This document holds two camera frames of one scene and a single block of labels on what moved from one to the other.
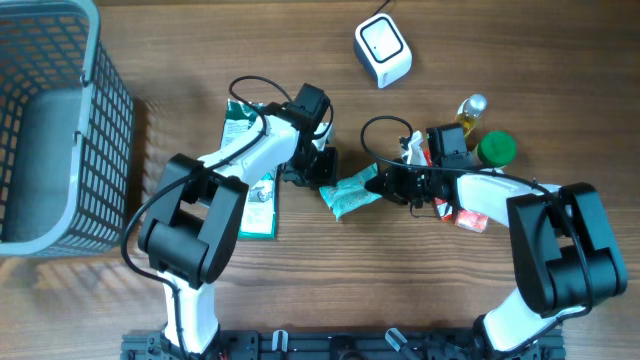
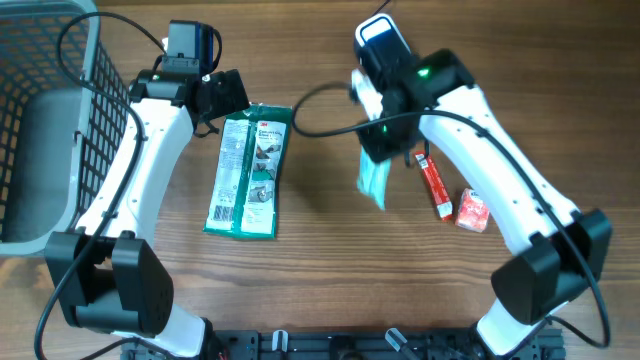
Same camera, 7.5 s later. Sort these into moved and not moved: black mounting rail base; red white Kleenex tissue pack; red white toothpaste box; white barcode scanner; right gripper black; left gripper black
Moved: right gripper black; left gripper black
Not moved: black mounting rail base; red white toothpaste box; white barcode scanner; red white Kleenex tissue pack
